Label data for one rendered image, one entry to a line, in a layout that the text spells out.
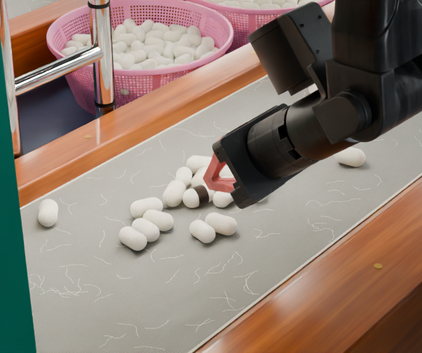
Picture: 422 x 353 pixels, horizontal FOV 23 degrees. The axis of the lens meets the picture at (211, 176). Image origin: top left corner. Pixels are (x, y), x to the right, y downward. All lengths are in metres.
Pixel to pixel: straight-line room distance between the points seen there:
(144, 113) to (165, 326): 0.38
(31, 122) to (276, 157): 0.61
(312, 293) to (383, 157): 0.32
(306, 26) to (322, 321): 0.26
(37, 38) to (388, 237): 0.69
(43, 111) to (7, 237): 1.03
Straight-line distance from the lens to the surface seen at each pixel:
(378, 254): 1.01
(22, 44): 1.51
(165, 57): 1.48
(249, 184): 0.92
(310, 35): 0.86
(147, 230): 1.05
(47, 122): 1.45
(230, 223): 1.06
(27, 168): 1.16
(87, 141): 1.20
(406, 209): 1.09
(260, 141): 0.92
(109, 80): 1.26
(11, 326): 0.48
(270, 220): 1.10
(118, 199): 1.14
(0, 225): 0.45
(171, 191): 1.11
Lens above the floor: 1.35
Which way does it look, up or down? 31 degrees down
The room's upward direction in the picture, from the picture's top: straight up
